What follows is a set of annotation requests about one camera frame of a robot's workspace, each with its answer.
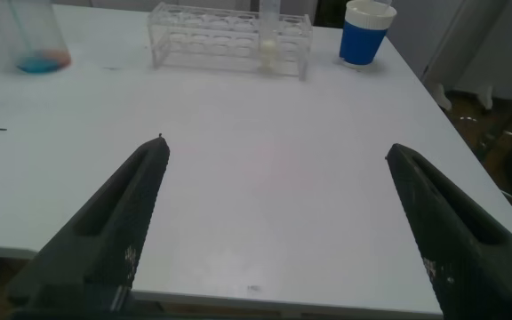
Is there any white partition panel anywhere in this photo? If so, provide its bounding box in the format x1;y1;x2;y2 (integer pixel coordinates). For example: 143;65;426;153
453;0;512;101
280;0;319;21
387;0;510;84

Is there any blue white paper cup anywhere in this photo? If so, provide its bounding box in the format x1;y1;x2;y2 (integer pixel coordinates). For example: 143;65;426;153
338;0;398;68

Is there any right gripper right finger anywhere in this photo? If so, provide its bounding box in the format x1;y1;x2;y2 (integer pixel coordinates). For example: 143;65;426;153
384;142;512;320

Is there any clear acrylic test tube rack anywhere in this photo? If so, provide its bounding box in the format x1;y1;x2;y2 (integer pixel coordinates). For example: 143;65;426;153
147;2;314;82

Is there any white partition foot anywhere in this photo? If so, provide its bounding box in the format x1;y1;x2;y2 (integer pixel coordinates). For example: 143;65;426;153
476;82;493;110
431;82;452;112

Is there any clear glass beaker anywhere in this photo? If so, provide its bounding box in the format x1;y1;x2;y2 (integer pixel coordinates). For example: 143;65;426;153
0;0;72;75

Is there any test tube with white pigment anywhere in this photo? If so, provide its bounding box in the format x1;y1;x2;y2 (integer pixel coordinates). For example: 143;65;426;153
257;0;281;73

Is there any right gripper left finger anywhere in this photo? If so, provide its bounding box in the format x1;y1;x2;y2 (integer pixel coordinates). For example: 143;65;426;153
6;134;172;312

